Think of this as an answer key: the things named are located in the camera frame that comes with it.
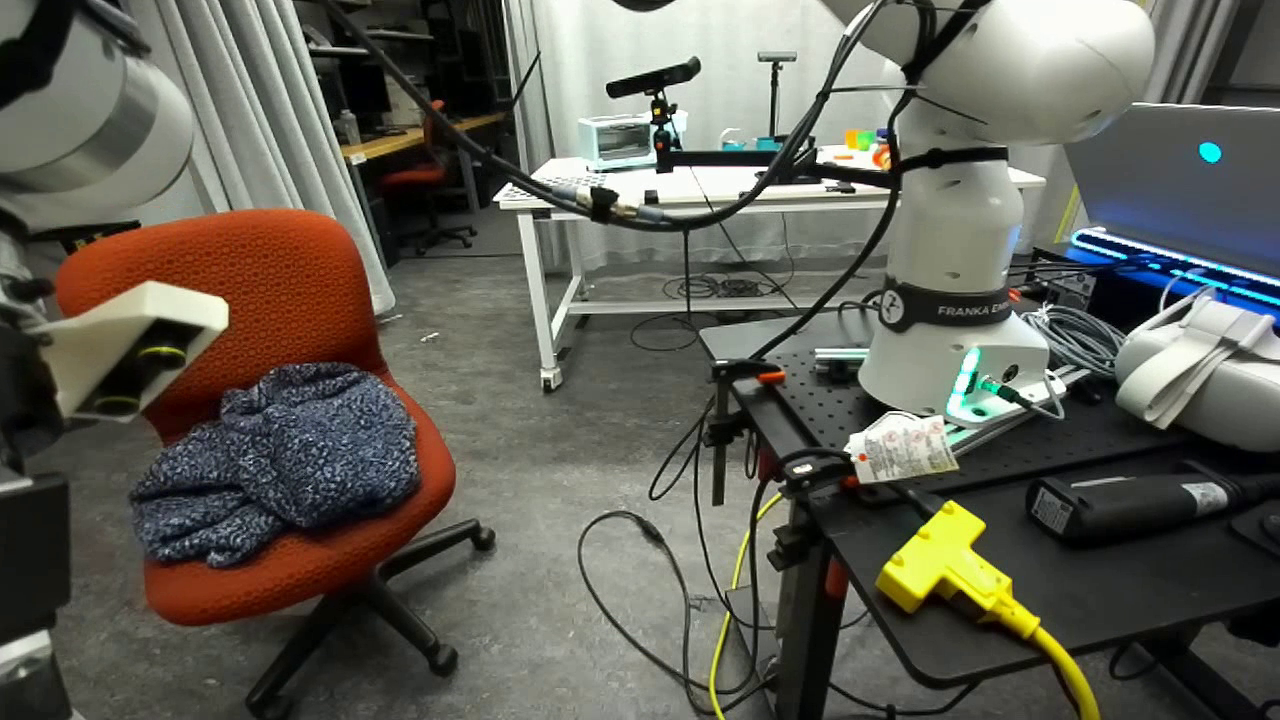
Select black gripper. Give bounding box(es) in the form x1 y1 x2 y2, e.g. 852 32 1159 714
0 312 76 720

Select blue knit sweater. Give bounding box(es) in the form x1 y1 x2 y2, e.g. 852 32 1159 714
125 359 423 571

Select orange office chair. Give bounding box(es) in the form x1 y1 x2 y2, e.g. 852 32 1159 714
52 204 501 720

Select black folding stand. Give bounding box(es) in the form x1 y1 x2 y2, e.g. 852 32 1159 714
25 211 144 273

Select red office chair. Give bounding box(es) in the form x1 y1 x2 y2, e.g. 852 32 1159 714
374 98 481 255

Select wooden desk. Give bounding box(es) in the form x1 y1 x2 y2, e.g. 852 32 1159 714
337 107 518 255

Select white metal table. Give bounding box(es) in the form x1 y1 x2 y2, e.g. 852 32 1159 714
489 156 1051 396

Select small white teal device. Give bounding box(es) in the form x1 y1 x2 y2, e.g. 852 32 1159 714
575 114 662 177

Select black breadboard plate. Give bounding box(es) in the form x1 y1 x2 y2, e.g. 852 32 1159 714
694 312 1113 464

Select red green marker tool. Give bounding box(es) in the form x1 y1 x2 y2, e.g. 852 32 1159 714
749 339 881 392

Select small teal container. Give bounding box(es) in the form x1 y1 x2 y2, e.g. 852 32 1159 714
713 126 790 156

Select white red printed packet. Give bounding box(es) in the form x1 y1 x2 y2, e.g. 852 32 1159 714
840 407 963 487

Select yellow power plug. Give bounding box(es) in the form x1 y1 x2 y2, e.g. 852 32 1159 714
873 496 1045 640

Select grey T-shaped stand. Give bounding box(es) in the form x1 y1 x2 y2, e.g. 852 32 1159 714
750 50 801 141

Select colourful toy blocks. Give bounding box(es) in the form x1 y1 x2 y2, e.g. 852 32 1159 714
837 126 899 156

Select black power adapter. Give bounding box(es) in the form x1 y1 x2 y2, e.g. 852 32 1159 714
1020 460 1280 550

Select black round-edged table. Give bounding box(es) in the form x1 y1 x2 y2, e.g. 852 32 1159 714
773 423 1280 720

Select grey VR headset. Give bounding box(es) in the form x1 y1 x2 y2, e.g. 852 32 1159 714
1109 289 1280 458

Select grey laptop glowing logo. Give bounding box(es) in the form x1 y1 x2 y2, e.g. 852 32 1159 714
1059 98 1280 319

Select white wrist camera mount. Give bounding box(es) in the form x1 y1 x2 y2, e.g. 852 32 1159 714
25 275 231 429

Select black floor cables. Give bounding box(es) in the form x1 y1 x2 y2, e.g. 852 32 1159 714
573 384 855 720

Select thin yellow cable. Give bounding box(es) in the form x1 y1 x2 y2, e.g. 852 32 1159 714
698 482 790 720

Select black clamp post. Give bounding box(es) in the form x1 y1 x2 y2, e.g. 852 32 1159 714
698 357 745 513

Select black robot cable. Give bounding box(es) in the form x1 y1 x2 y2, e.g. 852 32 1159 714
310 0 995 392

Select black stereo camera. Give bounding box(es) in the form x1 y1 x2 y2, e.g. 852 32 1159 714
599 52 703 103

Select thick yellow power cord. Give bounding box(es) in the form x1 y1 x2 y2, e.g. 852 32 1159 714
1014 618 1109 720

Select grey cable bundle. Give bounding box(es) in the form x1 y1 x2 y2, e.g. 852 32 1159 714
1014 302 1127 390

